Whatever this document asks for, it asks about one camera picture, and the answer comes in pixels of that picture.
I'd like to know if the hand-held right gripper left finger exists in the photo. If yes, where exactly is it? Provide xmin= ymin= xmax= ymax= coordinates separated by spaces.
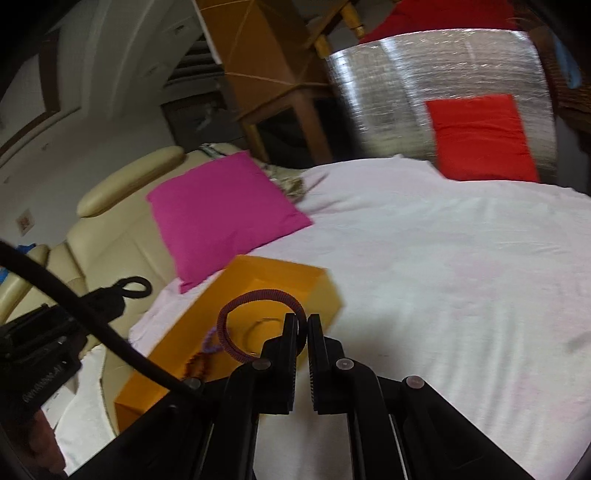
xmin=69 ymin=313 xmax=300 ymax=480

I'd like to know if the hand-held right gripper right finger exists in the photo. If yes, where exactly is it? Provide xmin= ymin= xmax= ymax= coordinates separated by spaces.
xmin=307 ymin=313 xmax=536 ymax=480

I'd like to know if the maroon woven bracelet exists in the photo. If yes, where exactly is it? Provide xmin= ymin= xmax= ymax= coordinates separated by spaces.
xmin=217 ymin=290 xmax=308 ymax=363

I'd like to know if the orange box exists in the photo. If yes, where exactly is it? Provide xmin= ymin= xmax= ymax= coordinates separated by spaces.
xmin=115 ymin=255 xmax=345 ymax=435

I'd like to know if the person's left hand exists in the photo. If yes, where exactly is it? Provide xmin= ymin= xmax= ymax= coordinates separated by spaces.
xmin=25 ymin=408 xmax=68 ymax=476

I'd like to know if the cream leather armchair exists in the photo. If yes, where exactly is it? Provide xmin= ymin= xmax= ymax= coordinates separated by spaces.
xmin=0 ymin=145 xmax=250 ymax=324

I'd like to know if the white blanket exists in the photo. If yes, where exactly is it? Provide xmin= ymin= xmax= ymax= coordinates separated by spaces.
xmin=41 ymin=157 xmax=591 ymax=480

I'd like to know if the magenta pillow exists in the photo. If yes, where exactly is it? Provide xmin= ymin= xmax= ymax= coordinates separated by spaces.
xmin=145 ymin=151 xmax=315 ymax=295

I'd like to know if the floral cloth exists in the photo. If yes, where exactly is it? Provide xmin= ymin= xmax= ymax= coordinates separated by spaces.
xmin=263 ymin=164 xmax=315 ymax=204

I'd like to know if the red cushion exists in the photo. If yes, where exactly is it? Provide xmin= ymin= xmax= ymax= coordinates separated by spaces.
xmin=360 ymin=0 xmax=527 ymax=44
xmin=425 ymin=95 xmax=541 ymax=183

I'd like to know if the silver foil mat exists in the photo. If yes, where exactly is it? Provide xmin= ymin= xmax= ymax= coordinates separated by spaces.
xmin=325 ymin=28 xmax=557 ymax=174

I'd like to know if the wooden side table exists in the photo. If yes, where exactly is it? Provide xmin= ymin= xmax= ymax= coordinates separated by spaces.
xmin=194 ymin=0 xmax=335 ymax=164

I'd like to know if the yellow wooden chair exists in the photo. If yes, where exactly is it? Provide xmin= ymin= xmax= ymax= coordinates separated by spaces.
xmin=305 ymin=0 xmax=370 ymax=58

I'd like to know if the wicker basket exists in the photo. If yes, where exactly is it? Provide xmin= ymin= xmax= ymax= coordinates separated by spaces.
xmin=531 ymin=0 xmax=591 ymax=125

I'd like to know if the blue cloth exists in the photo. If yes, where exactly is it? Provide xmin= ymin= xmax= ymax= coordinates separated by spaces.
xmin=549 ymin=37 xmax=583 ymax=90

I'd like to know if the black strap loop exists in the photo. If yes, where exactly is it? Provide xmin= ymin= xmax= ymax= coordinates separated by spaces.
xmin=85 ymin=276 xmax=153 ymax=319

